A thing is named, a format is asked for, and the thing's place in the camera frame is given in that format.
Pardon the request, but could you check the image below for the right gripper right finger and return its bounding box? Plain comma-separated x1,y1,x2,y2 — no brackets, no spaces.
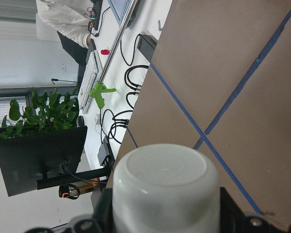
220,187,245,233

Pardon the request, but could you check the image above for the red small object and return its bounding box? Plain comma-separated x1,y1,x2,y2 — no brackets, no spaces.
100,49,110,55

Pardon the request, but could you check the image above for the white ikea cup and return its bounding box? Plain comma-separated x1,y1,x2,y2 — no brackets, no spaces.
112,144,220,233

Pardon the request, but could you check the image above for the white keyboard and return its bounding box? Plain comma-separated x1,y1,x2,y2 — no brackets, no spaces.
78,50,102,114

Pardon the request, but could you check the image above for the metal reacher grabber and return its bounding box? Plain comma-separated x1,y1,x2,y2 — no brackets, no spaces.
89,0,138,109

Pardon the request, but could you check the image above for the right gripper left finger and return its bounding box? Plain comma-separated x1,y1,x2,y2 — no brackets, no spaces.
93,188,113,233

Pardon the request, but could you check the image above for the green potted plant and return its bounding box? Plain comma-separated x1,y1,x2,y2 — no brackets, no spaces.
0,88,79,140

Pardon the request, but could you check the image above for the black power adapter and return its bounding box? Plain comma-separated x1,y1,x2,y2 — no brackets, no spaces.
137,34,158,62

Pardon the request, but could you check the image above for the person in white coat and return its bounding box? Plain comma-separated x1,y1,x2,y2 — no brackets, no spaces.
35,0,97,66

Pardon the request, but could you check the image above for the black monitor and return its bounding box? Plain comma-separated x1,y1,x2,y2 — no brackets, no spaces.
0,126,87,197

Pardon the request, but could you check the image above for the teach pendant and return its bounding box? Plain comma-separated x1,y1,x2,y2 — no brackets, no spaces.
108,0,140,27

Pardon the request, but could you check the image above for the black electronics board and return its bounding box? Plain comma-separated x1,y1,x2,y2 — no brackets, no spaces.
88,0,103,31

